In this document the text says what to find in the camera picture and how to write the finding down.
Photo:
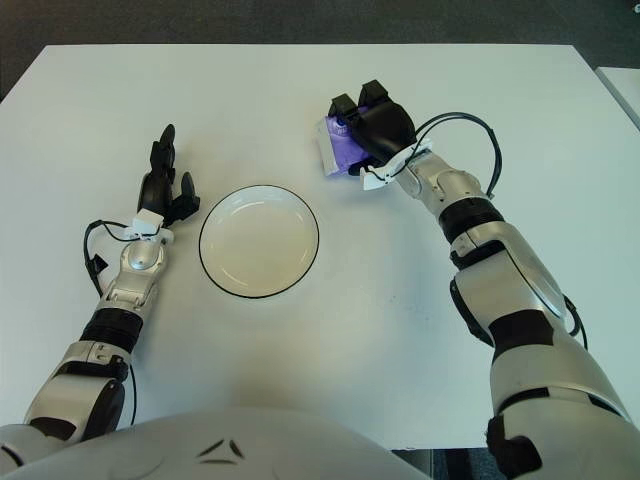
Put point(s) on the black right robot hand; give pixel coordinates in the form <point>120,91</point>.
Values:
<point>387,127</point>

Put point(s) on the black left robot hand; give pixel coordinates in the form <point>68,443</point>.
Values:
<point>152,192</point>

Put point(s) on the purple tissue paper pack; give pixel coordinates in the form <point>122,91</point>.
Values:
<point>332,150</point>

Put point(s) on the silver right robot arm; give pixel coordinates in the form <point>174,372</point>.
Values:
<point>500,280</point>

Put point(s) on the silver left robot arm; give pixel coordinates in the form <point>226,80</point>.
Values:
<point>142,257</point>

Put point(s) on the white plate with black rim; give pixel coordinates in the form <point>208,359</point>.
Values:
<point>257,245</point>

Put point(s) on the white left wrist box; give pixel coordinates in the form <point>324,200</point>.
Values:
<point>149,220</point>

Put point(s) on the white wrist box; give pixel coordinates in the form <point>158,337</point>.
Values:
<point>149,220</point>
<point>375,180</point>

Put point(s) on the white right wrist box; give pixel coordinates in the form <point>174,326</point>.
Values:
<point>375,180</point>

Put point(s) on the white side table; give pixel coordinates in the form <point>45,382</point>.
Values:
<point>625,85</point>

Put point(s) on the grey robot torso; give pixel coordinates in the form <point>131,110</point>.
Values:
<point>225,445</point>

